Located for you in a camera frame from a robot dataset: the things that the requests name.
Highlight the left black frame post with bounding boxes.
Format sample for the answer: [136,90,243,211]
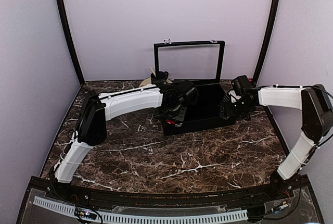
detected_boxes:
[56,0,85,86]

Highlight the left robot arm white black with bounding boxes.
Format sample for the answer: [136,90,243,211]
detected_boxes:
[50,83,185,201]

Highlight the dark blue cup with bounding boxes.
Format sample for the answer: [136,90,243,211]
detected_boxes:
[150,71,169,84]

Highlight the wooden stick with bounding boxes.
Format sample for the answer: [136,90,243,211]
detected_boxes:
[149,67,156,78]

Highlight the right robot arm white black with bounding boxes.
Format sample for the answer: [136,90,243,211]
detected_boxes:
[220,84,332,181]

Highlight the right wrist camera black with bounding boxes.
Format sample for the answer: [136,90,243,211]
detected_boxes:
[231,75,253,96]

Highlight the right circuit board with wires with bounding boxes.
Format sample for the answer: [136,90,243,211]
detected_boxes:
[263,187,302,221]

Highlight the white slotted cable duct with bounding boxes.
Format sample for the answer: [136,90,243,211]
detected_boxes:
[32,196,248,223]

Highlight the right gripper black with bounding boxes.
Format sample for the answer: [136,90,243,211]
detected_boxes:
[217,98,253,119]

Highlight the black display box glass lid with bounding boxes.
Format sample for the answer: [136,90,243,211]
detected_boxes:
[152,40,237,136]

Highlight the beige woven coaster mat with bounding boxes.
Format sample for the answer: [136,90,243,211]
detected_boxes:
[139,78,173,88]

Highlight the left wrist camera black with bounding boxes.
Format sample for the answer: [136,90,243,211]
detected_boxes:
[176,81,199,106]

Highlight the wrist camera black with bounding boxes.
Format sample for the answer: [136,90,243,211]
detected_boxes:
[231,75,253,96]
[176,81,199,106]

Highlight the right black frame post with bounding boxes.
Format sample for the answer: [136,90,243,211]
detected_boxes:
[252,0,279,84]

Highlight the circuit board with wires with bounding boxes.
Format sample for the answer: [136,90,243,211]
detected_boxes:
[71,194,104,223]
[263,187,302,221]

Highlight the left circuit board with wires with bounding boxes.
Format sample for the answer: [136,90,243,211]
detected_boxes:
[71,194,104,223]

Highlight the black front rail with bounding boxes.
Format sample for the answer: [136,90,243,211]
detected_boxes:
[28,176,309,209]

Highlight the black frame post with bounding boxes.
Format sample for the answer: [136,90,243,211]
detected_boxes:
[252,0,279,84]
[56,0,85,86]

